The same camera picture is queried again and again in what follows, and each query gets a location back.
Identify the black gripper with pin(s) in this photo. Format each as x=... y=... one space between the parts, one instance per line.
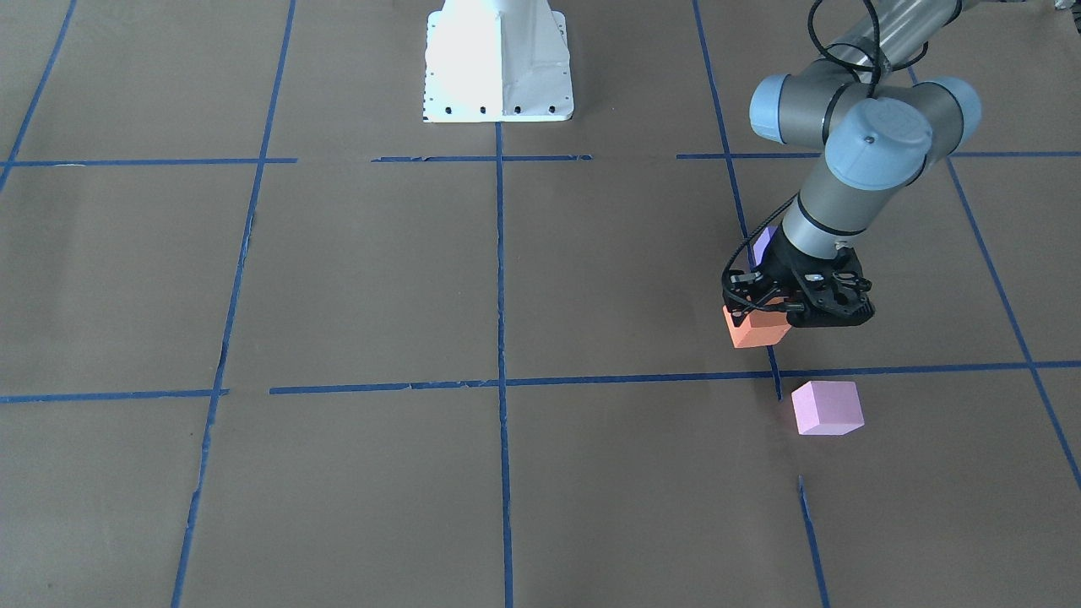
x=779 y=265

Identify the orange foam cube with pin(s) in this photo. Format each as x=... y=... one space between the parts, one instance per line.
x=756 y=329

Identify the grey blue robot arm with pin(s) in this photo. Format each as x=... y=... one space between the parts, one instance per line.
x=875 y=140

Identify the purple foam cube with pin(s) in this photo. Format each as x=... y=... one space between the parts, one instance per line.
x=760 y=245

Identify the pink foam cube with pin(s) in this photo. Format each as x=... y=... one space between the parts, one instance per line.
x=827 y=408

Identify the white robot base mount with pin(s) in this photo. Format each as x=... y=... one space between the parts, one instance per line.
x=497 y=61

